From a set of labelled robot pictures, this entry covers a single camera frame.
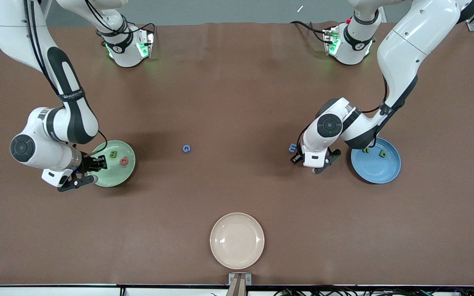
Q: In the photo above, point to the blue foam letter m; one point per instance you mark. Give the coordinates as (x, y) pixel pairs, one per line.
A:
(291, 146)

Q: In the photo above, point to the light green plate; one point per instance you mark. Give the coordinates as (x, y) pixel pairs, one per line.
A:
(117, 176)

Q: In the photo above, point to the white table edge rail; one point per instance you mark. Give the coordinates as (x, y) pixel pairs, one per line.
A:
(35, 292)

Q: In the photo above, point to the beige plate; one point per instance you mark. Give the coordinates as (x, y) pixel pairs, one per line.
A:
(237, 240)

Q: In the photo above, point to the red foam letter Q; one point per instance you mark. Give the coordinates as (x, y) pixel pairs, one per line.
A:
(121, 163)

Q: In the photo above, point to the blue foam letter G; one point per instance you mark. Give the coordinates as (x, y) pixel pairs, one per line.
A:
(184, 149)

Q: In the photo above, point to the blue plate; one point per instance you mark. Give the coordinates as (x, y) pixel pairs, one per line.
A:
(379, 170)

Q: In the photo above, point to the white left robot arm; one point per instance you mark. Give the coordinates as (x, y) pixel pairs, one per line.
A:
(410, 41)

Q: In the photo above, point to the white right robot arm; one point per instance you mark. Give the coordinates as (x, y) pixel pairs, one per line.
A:
(52, 154)

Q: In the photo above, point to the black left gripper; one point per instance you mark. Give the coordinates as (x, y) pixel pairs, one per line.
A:
(297, 158)

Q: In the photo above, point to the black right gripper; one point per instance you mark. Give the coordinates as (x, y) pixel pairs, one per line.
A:
(89, 163)

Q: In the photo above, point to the brown table cover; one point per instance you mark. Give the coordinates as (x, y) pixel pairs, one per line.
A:
(237, 102)

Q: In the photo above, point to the green foam letter B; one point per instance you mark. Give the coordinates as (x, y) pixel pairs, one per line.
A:
(112, 155)

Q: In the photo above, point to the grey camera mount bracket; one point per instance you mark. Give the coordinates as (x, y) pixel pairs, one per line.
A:
(233, 279)

